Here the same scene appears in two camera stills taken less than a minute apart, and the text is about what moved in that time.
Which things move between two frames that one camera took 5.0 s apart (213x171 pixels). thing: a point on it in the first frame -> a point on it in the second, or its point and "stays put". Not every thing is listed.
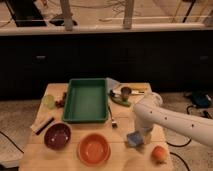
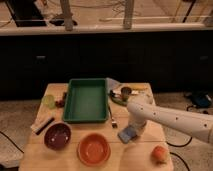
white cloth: x=110 y=83 stays put
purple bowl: x=57 y=136 stays put
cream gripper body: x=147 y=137 -> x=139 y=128
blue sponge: x=135 y=139 -> x=127 y=134
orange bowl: x=94 y=149 stays put
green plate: x=118 y=99 stays put
